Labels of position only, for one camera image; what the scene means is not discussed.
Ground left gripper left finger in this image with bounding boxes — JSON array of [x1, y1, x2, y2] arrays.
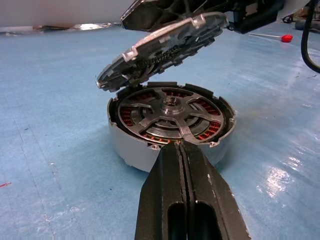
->
[[134, 142, 188, 240]]

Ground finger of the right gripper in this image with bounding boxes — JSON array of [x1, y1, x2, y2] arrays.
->
[[119, 0, 226, 33]]

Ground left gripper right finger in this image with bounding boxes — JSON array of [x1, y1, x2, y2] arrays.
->
[[179, 139, 252, 240]]

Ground silver finned motor cover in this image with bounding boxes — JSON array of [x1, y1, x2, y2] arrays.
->
[[96, 11, 230, 94]]

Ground silver motor housing copper windings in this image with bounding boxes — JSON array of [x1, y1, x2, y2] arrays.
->
[[107, 81, 237, 173]]

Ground black rotor ring silver spokes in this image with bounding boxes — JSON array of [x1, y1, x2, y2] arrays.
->
[[116, 86, 225, 146]]

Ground red handled hex key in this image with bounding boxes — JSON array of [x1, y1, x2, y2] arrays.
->
[[248, 32, 294, 43]]

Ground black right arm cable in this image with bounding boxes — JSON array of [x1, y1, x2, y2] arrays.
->
[[300, 0, 320, 73]]

